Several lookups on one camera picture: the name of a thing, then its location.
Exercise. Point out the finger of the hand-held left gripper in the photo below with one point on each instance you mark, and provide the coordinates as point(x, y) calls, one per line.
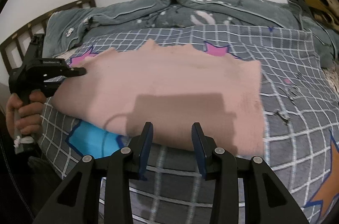
point(54, 85)
point(71, 72)

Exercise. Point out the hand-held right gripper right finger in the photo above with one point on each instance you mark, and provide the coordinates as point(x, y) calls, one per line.
point(201, 155)

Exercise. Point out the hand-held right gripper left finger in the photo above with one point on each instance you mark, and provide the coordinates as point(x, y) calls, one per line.
point(144, 152)

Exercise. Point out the pink knit sweater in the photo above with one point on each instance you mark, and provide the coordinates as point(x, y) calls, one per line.
point(172, 75)

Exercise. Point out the person's left hand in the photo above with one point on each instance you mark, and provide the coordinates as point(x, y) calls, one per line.
point(31, 112)

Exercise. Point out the dark wooden headboard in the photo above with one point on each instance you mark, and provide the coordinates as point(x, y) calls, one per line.
point(16, 41)

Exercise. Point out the grey-green pillow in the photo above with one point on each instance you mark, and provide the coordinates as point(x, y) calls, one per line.
point(66, 25)

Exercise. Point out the grey checked star blanket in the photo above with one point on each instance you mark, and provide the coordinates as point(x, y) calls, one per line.
point(291, 107)

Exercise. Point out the grey-green printed quilt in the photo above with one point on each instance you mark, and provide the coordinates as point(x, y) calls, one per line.
point(212, 9)

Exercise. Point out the floral bed sheet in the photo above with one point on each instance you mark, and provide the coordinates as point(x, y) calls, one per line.
point(331, 81)

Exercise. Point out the brown patterned cloth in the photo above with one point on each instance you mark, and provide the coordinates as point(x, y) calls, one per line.
point(320, 4)

